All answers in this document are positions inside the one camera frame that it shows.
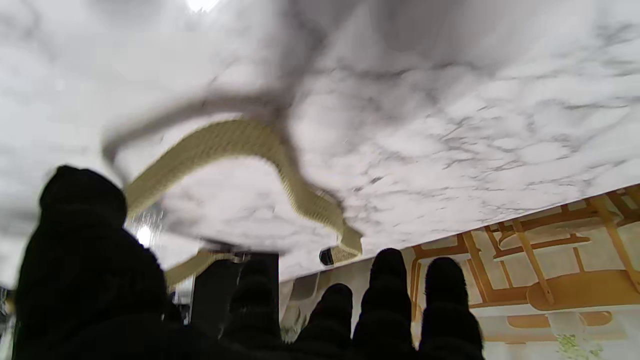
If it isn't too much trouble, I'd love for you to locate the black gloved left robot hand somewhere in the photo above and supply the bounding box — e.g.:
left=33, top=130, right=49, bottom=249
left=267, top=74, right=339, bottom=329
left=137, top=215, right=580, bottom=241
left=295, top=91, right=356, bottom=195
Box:
left=12, top=165, right=485, bottom=360

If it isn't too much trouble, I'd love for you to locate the black square storage box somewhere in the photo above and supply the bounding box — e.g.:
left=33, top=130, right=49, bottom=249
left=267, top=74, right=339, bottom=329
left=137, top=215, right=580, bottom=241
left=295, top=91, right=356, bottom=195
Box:
left=190, top=252, right=280, bottom=338

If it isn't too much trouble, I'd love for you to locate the beige braided belt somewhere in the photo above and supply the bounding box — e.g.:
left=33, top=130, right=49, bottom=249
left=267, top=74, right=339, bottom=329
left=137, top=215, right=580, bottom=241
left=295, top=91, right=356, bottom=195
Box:
left=122, top=119, right=364, bottom=288

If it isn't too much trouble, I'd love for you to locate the printed room scene backdrop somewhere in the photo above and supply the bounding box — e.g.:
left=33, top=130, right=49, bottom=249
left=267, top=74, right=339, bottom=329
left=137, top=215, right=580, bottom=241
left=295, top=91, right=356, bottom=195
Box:
left=277, top=184, right=640, bottom=360

